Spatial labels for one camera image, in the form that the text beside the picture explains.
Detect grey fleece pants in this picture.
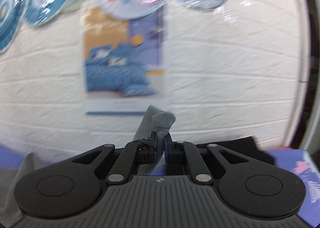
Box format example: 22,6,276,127
1,106,176,227

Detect folded black garment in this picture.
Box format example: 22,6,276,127
196,136,275,166

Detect bedding advertisement poster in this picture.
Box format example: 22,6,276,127
81,7,168,115

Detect large blue paper fan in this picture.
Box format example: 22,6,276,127
1,0,29,53

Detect purple patterned bed sheet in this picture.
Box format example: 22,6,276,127
0,142,320,227

